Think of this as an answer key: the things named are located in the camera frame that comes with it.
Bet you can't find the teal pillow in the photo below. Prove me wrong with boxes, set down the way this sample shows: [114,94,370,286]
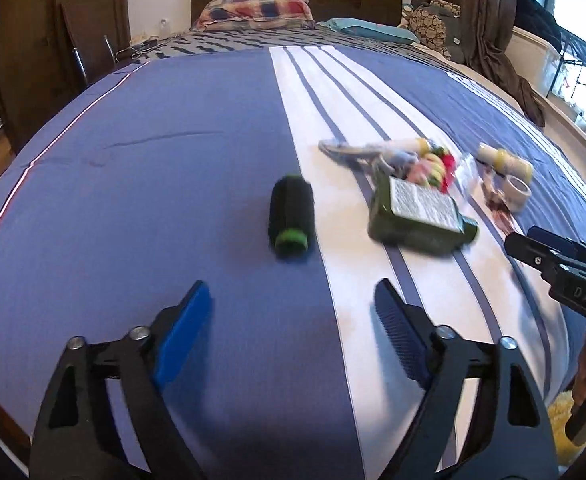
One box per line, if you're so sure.
[317,16,420,45]

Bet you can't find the black jacket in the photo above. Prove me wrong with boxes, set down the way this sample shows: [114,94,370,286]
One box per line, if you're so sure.
[514,0,562,52]

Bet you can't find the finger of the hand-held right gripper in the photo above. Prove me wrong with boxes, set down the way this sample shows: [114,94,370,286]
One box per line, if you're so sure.
[504,233,576,281]
[525,225,586,273]

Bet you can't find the clear plastic wrapper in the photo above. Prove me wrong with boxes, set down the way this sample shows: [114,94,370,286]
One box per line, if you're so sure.
[452,152,480,197]

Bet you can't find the red blue plaid pillow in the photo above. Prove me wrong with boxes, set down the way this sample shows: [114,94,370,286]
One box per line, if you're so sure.
[193,0,316,32]

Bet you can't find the blue white striped blanket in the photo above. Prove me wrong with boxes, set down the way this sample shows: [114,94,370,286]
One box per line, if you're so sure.
[0,45,586,480]

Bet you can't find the black and green hair roller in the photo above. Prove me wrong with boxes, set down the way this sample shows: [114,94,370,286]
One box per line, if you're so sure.
[268,174,316,260]

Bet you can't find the grey zebra patterned sheet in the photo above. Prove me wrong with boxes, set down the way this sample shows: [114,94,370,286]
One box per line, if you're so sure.
[136,26,456,64]

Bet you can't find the yellow fluffy slipper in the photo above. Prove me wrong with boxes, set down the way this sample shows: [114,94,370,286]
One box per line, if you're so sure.
[545,389,582,467]

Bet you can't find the dark wooden wardrobe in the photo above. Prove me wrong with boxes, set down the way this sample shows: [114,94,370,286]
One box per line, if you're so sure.
[0,0,130,201]

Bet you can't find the folded metal chair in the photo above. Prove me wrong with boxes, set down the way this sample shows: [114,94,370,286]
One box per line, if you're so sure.
[59,4,117,87]

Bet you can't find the white charging cables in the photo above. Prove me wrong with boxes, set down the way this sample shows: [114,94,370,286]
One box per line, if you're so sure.
[114,35,160,62]

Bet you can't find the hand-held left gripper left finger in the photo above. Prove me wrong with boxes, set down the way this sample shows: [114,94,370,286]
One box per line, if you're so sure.
[29,280,214,480]

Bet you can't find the white and yellow bottle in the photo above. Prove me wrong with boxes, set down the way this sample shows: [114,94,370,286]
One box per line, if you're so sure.
[475,142,534,182]

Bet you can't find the brown patterned cushion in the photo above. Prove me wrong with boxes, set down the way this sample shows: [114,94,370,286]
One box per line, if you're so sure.
[402,0,461,58]

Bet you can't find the white tape roll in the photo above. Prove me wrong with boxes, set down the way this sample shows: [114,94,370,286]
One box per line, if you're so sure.
[503,176,532,209]

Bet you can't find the brown curtain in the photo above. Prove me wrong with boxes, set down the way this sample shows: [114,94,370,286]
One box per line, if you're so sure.
[412,0,547,129]

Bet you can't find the white storage box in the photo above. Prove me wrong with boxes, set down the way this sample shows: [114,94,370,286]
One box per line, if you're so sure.
[509,26,560,97]

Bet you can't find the black metal rack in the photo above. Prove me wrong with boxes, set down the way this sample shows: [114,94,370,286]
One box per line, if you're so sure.
[552,25,586,148]

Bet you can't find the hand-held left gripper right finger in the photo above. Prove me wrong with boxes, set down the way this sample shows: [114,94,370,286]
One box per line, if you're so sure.
[373,278,560,480]

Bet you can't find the brown printed wrapper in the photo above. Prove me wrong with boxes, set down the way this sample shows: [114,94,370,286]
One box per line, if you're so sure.
[482,170,518,233]

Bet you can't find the colourful snack wrappers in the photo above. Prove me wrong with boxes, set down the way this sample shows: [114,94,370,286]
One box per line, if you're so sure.
[405,142,461,194]

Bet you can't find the dark grey cushion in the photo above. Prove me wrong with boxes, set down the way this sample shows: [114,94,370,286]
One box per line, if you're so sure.
[443,12,468,62]

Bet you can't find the green bottle with white label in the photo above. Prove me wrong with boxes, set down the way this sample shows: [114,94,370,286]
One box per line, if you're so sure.
[367,172,480,256]

